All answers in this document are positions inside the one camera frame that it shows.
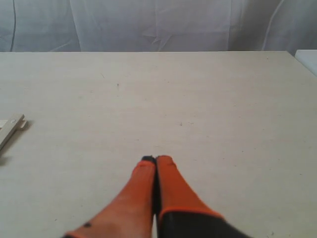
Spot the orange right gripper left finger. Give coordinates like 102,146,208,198
64,156,156,238

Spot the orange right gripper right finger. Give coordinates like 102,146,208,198
156,155,249,238

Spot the wooden stick with holes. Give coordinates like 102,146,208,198
0,114,25,149

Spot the white backdrop cloth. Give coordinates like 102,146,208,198
0,0,317,54

